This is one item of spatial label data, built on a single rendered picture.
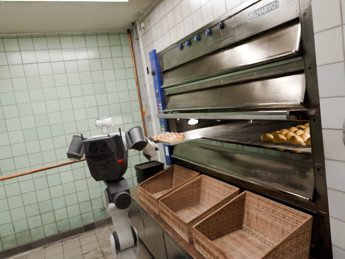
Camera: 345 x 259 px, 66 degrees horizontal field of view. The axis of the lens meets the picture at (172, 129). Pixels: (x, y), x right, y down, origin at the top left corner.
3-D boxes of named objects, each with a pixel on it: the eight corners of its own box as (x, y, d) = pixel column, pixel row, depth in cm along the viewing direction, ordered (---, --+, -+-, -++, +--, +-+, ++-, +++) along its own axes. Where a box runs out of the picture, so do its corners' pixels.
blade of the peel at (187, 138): (170, 145, 238) (170, 142, 238) (149, 140, 288) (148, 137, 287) (205, 136, 253) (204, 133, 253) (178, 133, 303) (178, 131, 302)
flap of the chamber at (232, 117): (156, 117, 296) (172, 118, 304) (286, 119, 133) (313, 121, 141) (156, 115, 296) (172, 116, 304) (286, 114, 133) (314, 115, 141)
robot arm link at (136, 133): (150, 146, 190) (142, 137, 180) (139, 152, 191) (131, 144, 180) (146, 134, 197) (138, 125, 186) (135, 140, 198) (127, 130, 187)
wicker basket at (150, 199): (178, 186, 308) (174, 163, 305) (205, 200, 257) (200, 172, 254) (138, 198, 287) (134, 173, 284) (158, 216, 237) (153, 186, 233)
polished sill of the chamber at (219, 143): (176, 136, 308) (175, 133, 307) (320, 160, 144) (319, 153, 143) (171, 137, 305) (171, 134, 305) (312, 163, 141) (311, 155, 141)
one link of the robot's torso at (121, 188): (134, 206, 178) (130, 181, 176) (115, 212, 173) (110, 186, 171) (123, 195, 204) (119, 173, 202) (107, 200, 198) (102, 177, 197)
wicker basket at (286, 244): (250, 225, 198) (246, 189, 195) (319, 263, 147) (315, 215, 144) (193, 248, 179) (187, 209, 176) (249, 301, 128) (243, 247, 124)
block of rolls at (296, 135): (314, 126, 222) (313, 119, 221) (379, 129, 178) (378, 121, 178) (257, 141, 198) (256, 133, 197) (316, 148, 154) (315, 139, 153)
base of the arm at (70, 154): (86, 161, 194) (81, 157, 183) (69, 157, 195) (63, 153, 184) (92, 142, 199) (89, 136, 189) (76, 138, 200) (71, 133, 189)
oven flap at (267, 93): (167, 111, 301) (170, 94, 301) (305, 106, 138) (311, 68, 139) (164, 111, 299) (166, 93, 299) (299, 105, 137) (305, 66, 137)
